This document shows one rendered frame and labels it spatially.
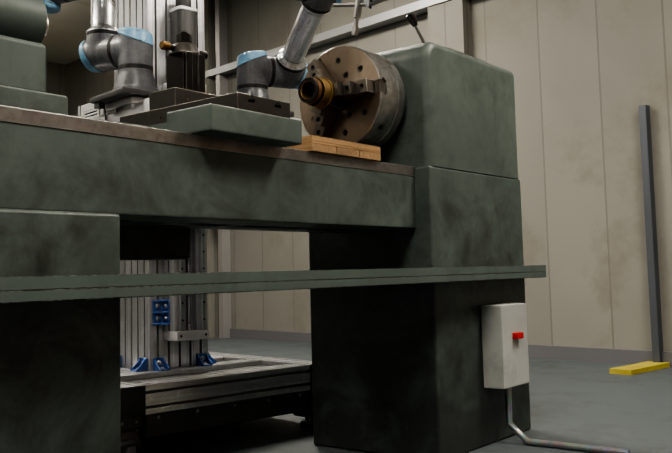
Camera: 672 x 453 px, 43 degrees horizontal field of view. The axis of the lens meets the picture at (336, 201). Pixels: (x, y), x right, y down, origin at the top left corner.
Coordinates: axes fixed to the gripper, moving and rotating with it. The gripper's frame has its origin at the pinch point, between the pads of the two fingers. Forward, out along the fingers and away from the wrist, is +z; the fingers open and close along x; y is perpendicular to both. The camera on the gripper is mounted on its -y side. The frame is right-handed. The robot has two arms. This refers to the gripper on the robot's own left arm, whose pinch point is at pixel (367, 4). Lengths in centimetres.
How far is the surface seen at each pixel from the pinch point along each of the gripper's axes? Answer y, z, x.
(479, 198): 23, 54, 41
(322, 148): 19, 46, -34
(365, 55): 5.0, 16.3, -4.3
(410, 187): 18, 53, 8
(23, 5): 5, 27, -112
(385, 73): 10.1, 20.9, -0.4
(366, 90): 10.0, 27.1, -8.2
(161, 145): 19, 50, -86
